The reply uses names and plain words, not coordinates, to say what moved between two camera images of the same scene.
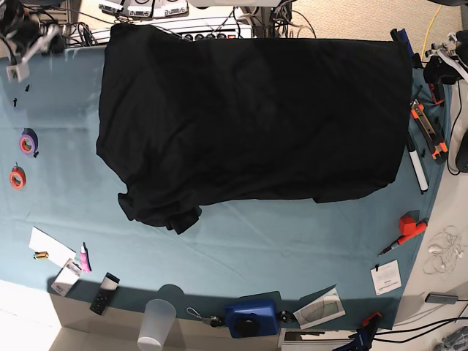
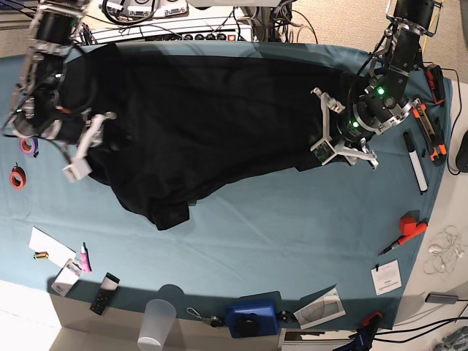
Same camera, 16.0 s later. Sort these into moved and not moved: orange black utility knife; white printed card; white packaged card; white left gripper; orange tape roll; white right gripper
Moved: white right gripper; white left gripper
Not moved: white printed card; white packaged card; orange black utility knife; orange tape roll
